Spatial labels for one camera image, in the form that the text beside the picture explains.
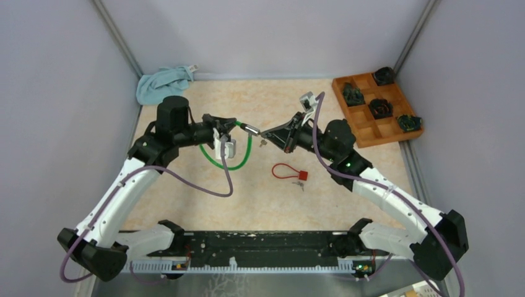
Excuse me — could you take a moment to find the dark green flower left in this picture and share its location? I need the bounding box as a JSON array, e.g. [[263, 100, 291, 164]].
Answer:
[[342, 83, 365, 107]]

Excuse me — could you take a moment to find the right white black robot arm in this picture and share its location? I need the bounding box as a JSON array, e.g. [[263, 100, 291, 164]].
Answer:
[[262, 113, 469, 280]]

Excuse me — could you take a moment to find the green cable lock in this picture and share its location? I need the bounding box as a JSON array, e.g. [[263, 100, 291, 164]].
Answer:
[[199, 120, 261, 171]]

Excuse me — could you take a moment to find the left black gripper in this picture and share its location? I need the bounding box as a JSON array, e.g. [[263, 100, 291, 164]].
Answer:
[[175, 114, 238, 149]]

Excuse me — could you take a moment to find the aluminium frame rail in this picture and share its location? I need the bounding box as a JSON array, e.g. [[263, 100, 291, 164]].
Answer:
[[85, 230, 456, 275]]

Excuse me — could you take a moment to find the dark green flower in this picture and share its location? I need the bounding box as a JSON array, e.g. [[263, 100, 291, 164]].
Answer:
[[396, 114, 422, 133], [342, 83, 365, 107]]

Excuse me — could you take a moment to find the white plastic basket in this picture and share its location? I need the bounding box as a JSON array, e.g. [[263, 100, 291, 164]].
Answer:
[[380, 281, 440, 297]]

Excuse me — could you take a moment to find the light blue cloth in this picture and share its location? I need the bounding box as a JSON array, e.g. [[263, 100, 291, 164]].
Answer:
[[136, 64, 199, 105]]

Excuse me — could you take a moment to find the dark orange flower centre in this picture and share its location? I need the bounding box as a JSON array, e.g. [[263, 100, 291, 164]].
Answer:
[[368, 98, 393, 119]]

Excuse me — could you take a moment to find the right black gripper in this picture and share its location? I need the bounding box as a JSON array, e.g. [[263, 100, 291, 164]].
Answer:
[[262, 112, 337, 163]]

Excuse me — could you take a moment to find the dark green flower right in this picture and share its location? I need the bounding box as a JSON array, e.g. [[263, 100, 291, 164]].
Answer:
[[396, 114, 422, 133]]

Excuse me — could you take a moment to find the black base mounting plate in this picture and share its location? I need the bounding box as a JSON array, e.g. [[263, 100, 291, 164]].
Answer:
[[149, 231, 386, 268]]

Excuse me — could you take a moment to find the orange wooden compartment tray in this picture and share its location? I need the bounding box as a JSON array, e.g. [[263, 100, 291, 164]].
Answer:
[[332, 72, 424, 148]]

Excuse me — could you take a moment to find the dark flower top corner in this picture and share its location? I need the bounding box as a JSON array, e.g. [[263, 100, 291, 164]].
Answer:
[[372, 67, 396, 86]]

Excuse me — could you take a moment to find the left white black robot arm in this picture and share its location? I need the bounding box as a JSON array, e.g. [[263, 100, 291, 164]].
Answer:
[[58, 96, 237, 282]]

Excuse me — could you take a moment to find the red cable padlock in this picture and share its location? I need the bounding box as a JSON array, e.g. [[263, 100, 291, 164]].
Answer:
[[271, 163, 309, 181]]

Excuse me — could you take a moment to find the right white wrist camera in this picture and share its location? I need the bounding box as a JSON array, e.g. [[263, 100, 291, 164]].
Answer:
[[299, 92, 319, 126]]

